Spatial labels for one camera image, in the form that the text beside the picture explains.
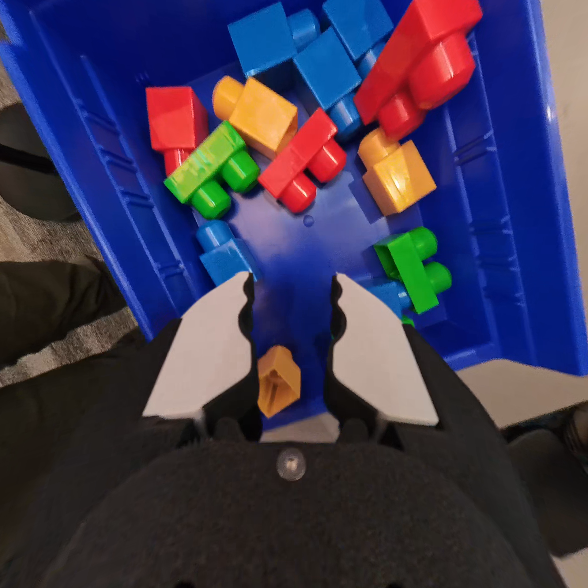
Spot pile of colourful toy blocks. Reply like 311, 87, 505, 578
146, 0, 483, 322

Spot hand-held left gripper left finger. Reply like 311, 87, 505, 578
142, 271, 262, 443

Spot blue plastic bin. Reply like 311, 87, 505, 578
0, 0, 588, 432

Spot person's dark trousers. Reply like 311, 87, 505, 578
0, 256, 152, 506

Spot orange toy block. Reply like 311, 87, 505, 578
256, 345, 302, 419

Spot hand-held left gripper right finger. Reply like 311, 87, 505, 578
324, 272, 439, 444

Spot black floor stand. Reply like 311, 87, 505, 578
0, 103, 81, 222

